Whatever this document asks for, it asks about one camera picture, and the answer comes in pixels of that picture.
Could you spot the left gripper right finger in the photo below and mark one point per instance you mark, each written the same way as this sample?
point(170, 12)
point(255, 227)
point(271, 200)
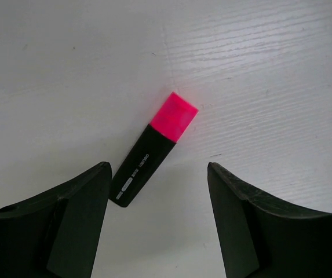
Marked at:
point(262, 235)

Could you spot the pink highlighter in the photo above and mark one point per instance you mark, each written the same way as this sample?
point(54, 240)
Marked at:
point(151, 149)

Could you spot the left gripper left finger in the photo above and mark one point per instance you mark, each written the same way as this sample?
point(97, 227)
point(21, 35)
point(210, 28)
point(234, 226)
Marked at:
point(56, 233)

